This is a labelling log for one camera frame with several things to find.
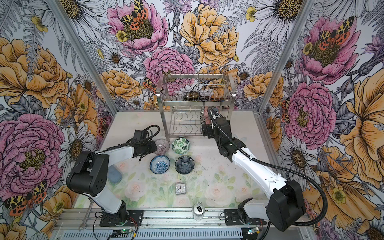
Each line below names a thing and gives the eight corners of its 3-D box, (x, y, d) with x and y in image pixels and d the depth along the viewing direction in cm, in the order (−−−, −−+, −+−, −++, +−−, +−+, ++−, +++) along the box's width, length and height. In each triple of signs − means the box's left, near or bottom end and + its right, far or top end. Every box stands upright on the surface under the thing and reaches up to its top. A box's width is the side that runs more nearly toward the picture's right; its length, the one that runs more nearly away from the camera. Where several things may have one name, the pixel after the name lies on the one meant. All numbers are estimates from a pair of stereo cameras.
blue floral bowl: (149, 174, 90) (148, 171, 87) (153, 157, 97) (151, 154, 94) (168, 174, 90) (167, 171, 87) (170, 157, 97) (170, 154, 94)
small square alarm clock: (174, 194, 84) (174, 192, 82) (175, 183, 87) (175, 181, 85) (186, 194, 84) (185, 192, 82) (186, 183, 87) (186, 181, 85)
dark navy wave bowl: (175, 174, 90) (174, 171, 86) (176, 159, 96) (175, 155, 93) (194, 174, 90) (194, 171, 86) (194, 159, 97) (194, 155, 93)
